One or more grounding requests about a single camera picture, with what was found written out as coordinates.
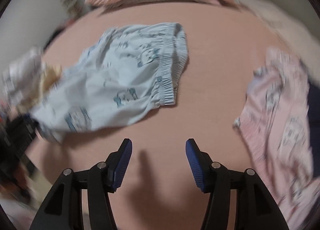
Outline pink cartoon pajama garment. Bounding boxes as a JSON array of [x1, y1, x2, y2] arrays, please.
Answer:
[[234, 47, 319, 229]]

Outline black bag on floor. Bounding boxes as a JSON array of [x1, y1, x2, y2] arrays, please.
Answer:
[[1, 115, 38, 159]]

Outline navy white striped garment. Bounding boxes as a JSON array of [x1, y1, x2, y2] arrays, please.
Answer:
[[299, 59, 320, 150]]

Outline white and yellow garment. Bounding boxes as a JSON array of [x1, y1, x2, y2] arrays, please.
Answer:
[[2, 46, 62, 114]]

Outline light blue cartoon pajama pants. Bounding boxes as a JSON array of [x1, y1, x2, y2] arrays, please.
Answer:
[[30, 23, 188, 143]]

